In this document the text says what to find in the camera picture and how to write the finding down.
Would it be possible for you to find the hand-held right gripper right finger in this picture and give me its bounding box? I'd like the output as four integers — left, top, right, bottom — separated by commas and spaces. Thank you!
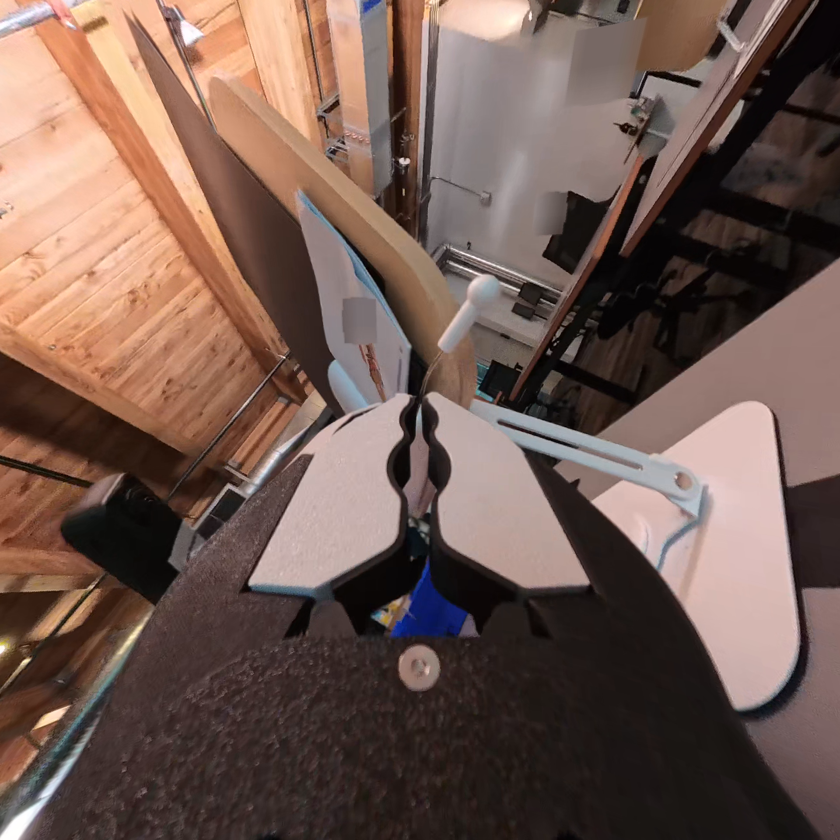
420, 392, 592, 618

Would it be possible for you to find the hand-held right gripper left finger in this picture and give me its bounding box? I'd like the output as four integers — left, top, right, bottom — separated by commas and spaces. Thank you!
247, 392, 418, 614

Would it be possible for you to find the white book stand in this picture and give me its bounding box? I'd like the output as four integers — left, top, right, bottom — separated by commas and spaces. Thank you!
322, 273, 804, 716

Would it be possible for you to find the blue cardboard box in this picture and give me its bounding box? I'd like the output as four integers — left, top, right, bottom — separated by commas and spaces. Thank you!
374, 525, 473, 639

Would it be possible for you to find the instruction booklet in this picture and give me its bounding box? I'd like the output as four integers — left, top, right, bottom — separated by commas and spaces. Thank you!
296, 191, 416, 408

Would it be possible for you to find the beige rounded panel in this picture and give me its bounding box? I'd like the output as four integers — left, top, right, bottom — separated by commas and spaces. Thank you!
628, 0, 731, 77

